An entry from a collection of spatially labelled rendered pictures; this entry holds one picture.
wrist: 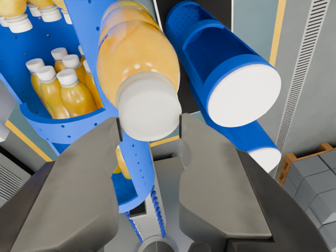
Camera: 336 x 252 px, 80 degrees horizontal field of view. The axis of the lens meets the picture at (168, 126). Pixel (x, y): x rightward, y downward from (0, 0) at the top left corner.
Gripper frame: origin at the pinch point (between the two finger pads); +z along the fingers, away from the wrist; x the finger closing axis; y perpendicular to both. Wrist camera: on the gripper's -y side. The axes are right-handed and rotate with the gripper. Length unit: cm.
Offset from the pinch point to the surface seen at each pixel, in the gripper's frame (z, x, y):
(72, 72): 33.5, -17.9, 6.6
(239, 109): 57, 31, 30
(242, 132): 77, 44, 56
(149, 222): 86, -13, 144
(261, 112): 59, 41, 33
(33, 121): 28.5, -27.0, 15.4
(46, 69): 37.2, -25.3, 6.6
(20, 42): 44, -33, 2
